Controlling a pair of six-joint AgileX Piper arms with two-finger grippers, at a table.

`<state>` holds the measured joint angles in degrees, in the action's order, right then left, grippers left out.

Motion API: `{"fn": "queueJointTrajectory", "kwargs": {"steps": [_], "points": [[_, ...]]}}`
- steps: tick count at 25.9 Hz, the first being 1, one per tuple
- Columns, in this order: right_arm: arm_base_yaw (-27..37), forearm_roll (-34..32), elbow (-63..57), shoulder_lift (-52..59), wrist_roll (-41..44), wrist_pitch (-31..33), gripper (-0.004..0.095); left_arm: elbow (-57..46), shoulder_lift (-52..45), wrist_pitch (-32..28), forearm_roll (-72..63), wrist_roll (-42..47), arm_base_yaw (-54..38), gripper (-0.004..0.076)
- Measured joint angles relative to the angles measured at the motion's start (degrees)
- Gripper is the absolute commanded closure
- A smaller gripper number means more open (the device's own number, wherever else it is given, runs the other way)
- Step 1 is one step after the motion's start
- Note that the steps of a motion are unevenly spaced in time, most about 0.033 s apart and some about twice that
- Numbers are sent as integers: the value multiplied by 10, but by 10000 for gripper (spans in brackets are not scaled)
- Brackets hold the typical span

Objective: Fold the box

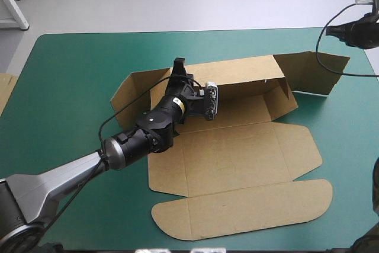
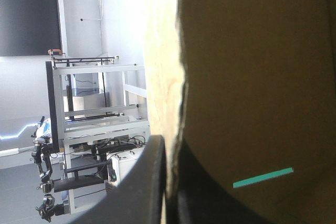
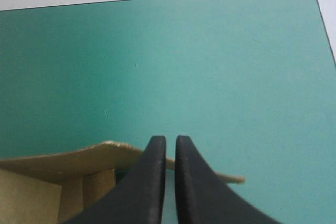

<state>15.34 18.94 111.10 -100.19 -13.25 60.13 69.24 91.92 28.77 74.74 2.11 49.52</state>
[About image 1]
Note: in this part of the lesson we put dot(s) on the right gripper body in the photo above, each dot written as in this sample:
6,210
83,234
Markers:
362,32

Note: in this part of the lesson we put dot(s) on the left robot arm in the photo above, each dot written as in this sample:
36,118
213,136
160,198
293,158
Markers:
74,167

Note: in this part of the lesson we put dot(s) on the brown cardboard box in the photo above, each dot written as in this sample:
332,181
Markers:
237,158

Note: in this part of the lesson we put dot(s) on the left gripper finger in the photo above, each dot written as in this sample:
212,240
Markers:
179,64

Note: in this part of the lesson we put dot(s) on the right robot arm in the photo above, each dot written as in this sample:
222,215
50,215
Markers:
376,188

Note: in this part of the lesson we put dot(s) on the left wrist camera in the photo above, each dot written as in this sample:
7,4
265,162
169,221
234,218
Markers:
212,100

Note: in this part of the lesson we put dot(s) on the white table frame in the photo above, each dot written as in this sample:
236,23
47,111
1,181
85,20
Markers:
14,7

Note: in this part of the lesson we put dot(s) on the flat cardboard sheet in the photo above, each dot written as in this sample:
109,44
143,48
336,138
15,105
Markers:
5,90

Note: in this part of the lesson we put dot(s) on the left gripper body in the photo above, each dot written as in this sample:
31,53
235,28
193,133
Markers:
180,85

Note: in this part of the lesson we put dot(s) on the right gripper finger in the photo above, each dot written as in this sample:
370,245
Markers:
336,30

